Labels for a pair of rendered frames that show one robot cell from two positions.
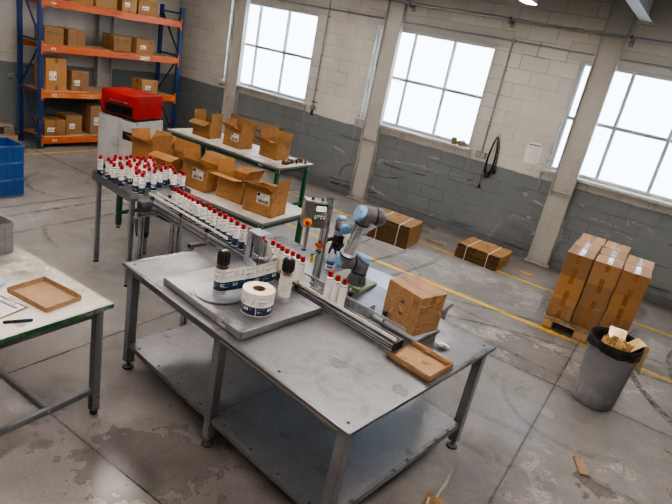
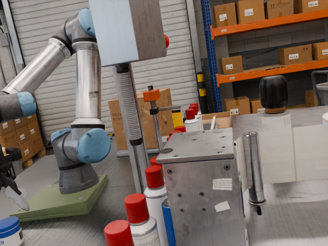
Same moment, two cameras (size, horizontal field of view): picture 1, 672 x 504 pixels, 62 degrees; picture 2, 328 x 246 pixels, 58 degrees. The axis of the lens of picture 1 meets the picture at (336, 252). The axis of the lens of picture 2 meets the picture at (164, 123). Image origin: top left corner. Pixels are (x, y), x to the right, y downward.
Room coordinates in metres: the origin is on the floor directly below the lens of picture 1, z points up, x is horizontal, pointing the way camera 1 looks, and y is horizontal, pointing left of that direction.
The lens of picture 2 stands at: (3.95, 0.95, 1.28)
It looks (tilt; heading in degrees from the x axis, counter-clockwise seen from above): 12 degrees down; 246
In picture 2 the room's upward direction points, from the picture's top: 9 degrees counter-clockwise
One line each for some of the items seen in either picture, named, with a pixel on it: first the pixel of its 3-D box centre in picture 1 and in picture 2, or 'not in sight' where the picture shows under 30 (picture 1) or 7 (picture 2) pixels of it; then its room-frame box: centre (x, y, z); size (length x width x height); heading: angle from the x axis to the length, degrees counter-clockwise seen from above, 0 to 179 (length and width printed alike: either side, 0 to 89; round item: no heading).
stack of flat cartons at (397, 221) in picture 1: (394, 228); not in sight; (7.70, -0.76, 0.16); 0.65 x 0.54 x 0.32; 65
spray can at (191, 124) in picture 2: (328, 285); (193, 135); (3.41, 0.00, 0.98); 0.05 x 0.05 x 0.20
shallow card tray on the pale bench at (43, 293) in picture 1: (45, 293); not in sight; (2.85, 1.61, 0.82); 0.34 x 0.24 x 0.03; 66
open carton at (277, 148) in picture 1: (273, 144); not in sight; (7.88, 1.17, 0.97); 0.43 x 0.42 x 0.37; 147
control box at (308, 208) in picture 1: (314, 212); (127, 25); (3.66, 0.20, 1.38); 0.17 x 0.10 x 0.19; 107
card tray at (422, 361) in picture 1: (420, 359); (210, 121); (2.91, -0.62, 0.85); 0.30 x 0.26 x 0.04; 52
